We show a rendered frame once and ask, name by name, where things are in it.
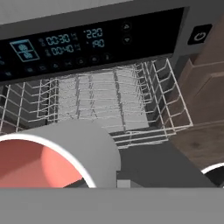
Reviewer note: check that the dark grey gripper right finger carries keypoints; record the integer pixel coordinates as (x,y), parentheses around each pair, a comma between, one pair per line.
(157,166)

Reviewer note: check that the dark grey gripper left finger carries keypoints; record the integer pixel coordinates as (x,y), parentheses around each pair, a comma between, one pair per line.
(78,185)

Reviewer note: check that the grey cup with pink inside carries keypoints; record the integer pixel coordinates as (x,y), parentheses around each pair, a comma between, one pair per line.
(87,145)

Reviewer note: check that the black bowl with white rim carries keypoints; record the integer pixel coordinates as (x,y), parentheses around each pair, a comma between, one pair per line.
(217,175)

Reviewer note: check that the grey dishwasher with black panel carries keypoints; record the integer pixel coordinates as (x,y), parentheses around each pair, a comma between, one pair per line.
(96,32)

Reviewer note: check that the brown wooden cupboard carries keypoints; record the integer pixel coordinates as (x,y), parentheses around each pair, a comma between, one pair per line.
(207,81)

